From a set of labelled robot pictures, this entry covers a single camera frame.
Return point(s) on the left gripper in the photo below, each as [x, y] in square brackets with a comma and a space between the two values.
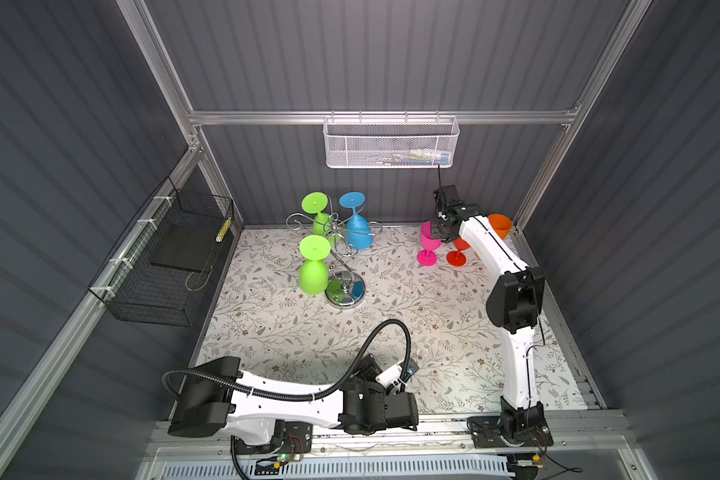
[373, 369]

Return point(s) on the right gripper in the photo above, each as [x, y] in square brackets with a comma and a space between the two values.
[434, 224]

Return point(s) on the red wine glass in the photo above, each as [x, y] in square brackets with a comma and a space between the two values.
[457, 257]

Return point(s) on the pink wine glass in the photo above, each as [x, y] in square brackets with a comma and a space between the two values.
[427, 256]

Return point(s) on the orange wine glass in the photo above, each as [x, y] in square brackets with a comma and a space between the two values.
[500, 225]

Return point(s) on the chrome wine glass rack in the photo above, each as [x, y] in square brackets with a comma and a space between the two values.
[346, 287]

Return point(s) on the yellow-green wine glass front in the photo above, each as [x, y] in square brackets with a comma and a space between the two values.
[314, 273]

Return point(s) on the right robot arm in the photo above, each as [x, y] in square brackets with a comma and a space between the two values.
[513, 306]

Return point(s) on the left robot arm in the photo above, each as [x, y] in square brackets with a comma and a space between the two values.
[220, 396]

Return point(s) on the blue wine glass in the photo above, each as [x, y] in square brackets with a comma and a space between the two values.
[358, 231]

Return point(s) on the green wine glass back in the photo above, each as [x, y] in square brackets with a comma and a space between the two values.
[326, 222]

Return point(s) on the yellow marker in basket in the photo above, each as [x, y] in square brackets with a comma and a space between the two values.
[223, 230]

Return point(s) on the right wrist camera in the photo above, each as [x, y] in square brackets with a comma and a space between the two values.
[440, 204]

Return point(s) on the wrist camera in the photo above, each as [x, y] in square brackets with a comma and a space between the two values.
[395, 378]
[440, 204]

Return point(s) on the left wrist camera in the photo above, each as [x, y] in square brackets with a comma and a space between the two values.
[395, 378]

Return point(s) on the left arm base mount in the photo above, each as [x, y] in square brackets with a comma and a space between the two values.
[280, 437]

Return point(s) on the white wire wall basket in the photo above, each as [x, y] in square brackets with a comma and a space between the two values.
[390, 141]

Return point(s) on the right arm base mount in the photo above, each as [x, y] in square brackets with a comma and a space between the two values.
[509, 431]

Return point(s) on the white perforated cable tray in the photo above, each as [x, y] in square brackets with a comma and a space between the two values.
[395, 467]

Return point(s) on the black wire wall basket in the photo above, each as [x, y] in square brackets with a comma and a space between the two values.
[168, 272]

